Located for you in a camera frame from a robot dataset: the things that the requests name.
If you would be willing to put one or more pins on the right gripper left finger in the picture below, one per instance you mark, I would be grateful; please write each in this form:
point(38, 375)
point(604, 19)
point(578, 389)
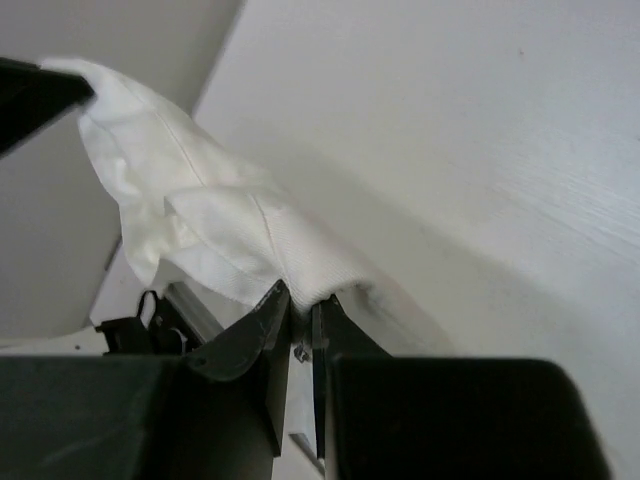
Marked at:
point(254, 352)

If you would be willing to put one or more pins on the aluminium table front rail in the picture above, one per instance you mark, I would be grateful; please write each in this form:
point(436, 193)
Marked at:
point(197, 318)

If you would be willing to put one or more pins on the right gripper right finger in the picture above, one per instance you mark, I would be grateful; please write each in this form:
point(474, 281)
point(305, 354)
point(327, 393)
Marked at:
point(333, 333)

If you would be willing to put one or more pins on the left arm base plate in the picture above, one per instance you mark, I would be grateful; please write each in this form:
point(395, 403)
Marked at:
point(157, 328)

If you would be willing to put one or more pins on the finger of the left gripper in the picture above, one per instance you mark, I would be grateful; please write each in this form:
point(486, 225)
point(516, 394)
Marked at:
point(32, 97)

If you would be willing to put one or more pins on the white pleated skirt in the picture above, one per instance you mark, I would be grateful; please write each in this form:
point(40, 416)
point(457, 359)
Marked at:
point(189, 209)

